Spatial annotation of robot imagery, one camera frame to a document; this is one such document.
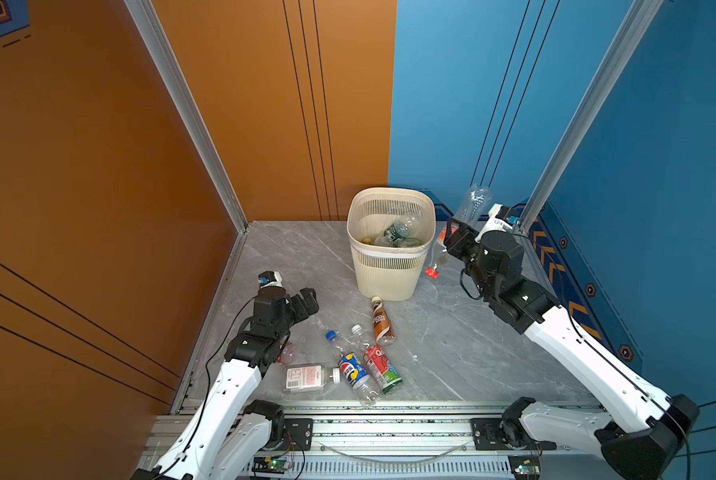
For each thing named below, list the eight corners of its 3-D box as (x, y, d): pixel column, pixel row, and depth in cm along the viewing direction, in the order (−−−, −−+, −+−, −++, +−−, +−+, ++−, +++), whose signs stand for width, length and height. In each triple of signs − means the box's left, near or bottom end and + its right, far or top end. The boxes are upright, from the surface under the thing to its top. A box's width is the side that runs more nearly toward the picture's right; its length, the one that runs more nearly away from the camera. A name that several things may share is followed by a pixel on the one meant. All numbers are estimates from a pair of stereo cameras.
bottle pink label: (283, 392, 81) (279, 388, 78) (287, 369, 85) (283, 364, 82) (339, 392, 81) (338, 387, 78) (340, 369, 85) (339, 364, 82)
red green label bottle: (383, 397, 80) (384, 392, 76) (348, 336, 92) (346, 328, 87) (401, 385, 82) (402, 379, 78) (364, 327, 93) (363, 319, 89)
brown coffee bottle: (377, 348, 87) (377, 343, 84) (365, 304, 96) (365, 298, 94) (395, 344, 88) (396, 338, 85) (382, 301, 97) (382, 295, 94)
